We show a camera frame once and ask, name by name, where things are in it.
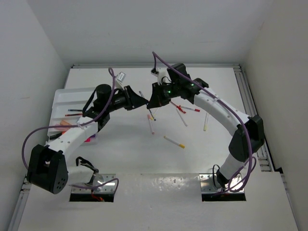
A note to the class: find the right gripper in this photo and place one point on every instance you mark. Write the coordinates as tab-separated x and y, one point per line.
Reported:
157	99

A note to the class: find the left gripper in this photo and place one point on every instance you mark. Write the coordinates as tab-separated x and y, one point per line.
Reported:
133	100

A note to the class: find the red capped pen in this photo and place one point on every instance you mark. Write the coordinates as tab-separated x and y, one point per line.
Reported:
178	107

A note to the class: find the red gel pen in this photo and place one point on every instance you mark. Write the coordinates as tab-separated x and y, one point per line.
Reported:
69	115

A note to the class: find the orange eraser case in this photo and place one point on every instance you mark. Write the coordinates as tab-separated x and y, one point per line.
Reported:
64	123

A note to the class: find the yellow black highlighter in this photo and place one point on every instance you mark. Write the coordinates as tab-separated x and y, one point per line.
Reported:
52	137

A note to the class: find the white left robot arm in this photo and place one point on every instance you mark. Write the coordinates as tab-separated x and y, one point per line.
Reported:
47	166

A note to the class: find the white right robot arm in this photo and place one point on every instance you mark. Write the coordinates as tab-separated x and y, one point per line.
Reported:
247	131

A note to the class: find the pink white marker pen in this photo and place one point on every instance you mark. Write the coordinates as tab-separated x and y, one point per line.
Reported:
150	124

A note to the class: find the clear grey pen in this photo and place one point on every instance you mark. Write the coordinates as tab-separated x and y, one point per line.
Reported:
179	113

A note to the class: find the red white marker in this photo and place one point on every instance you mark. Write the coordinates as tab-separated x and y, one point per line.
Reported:
191	109

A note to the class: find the yellow capped white marker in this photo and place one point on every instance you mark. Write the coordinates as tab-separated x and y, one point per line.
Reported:
174	142

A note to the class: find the yellow white marker right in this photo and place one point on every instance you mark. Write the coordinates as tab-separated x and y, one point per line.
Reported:
206	122

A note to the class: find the white plastic organizer tray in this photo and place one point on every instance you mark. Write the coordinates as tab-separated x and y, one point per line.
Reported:
65	99

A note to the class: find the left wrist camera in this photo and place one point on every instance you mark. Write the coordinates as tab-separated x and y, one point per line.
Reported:
120	77

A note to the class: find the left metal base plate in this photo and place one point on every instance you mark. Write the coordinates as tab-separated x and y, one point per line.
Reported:
102	184

